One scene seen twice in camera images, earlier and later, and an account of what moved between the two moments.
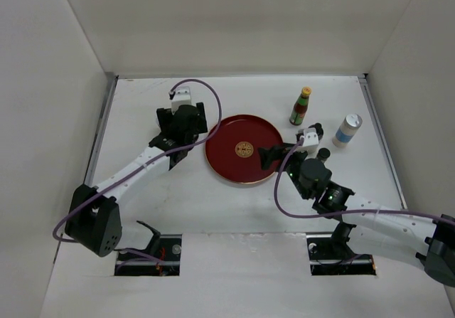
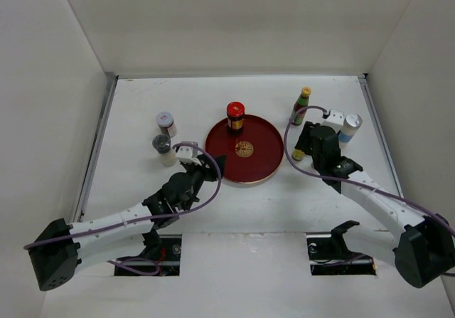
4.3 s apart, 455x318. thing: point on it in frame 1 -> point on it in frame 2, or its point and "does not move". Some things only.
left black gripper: x=167 y=119 -> x=202 y=168
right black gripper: x=276 y=152 -> x=306 y=134
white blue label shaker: x=348 y=127 does not move
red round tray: x=232 y=151 does not move
